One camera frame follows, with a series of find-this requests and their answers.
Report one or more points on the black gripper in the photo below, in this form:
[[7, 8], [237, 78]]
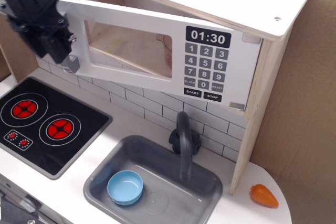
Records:
[[37, 22]]

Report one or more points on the white toy microwave door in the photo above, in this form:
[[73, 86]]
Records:
[[116, 43]]

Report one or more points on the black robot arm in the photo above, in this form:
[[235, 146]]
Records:
[[41, 27]]

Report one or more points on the wooden toy microwave cabinet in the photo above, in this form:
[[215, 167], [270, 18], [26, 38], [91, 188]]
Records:
[[272, 20]]

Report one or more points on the black toy stovetop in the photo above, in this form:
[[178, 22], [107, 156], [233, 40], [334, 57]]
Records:
[[47, 129]]

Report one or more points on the orange translucent pot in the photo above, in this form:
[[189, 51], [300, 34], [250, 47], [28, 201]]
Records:
[[167, 44]]

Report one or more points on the grey toy sink basin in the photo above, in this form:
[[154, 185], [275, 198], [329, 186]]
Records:
[[165, 197]]

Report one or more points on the light blue bowl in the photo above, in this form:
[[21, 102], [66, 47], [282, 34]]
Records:
[[125, 187]]

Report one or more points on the dark grey toy faucet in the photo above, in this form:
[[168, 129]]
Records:
[[185, 143]]

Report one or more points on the orange toy carrot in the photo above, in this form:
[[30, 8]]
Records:
[[262, 195]]

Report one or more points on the brown cardboard panel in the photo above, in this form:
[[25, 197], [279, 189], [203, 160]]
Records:
[[296, 141]]

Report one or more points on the grey oven front handle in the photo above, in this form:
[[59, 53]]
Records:
[[18, 209]]

